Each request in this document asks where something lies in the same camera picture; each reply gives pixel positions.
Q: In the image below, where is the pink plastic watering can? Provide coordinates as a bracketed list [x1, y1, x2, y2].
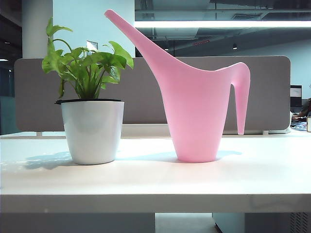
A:
[104, 9, 251, 164]

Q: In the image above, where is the white glossy plant pot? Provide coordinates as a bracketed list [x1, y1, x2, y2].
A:
[60, 100, 125, 166]

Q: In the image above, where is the grey fabric desk partition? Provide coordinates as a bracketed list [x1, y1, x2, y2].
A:
[14, 56, 292, 135]

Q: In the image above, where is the green leafy houseplant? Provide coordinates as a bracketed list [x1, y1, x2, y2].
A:
[41, 17, 135, 100]

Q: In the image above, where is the black inner pot rim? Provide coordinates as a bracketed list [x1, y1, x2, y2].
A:
[54, 98, 123, 105]

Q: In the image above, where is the long white ceiling light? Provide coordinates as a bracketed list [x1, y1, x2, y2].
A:
[134, 20, 311, 29]

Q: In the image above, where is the grey table support panel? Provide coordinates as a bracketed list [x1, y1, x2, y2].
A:
[0, 213, 156, 233]

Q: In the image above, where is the ceiling air vent grille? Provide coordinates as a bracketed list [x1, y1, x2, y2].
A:
[232, 13, 264, 20]

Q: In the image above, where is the black computer monitor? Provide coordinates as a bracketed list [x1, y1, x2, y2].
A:
[290, 84, 303, 107]

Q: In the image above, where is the blue patterned cloth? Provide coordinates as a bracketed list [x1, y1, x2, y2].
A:
[291, 121, 308, 133]

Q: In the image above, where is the seated person in background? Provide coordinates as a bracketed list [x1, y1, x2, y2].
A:
[293, 83, 311, 119]

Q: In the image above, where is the small paper wall sign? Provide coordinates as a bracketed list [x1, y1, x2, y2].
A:
[86, 40, 99, 52]

